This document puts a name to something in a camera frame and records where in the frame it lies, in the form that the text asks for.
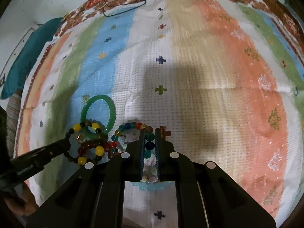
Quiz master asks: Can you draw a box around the multicolour glass bead bracelet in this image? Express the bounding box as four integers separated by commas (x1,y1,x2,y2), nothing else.
109,121,156,160

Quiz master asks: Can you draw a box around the light blue bead bracelet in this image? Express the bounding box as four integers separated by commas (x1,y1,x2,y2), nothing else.
131,151,172,192

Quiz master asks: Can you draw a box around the yellow black bead bracelet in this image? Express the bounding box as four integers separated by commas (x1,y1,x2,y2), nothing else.
63,120,105,166

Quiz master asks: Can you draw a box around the dark red bead bracelet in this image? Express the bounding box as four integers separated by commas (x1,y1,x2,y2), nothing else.
77,139,120,160

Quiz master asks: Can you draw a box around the person's left hand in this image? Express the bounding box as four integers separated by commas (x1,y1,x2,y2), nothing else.
4,182,39,216

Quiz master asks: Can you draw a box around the grey striped pillow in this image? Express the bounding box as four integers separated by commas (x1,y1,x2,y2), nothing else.
6,89,23,158

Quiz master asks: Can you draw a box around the green jade bangle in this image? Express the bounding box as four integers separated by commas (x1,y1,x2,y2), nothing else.
80,95,116,135

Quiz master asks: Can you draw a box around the striped colourful cloth mat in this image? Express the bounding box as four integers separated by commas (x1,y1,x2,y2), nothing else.
15,0,303,225

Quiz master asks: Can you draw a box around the teal pillow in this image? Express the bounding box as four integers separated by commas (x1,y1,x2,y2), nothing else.
1,17,62,100

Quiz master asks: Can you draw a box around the pastel stone bead bracelet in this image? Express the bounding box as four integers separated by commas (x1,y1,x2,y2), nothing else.
118,132,159,183

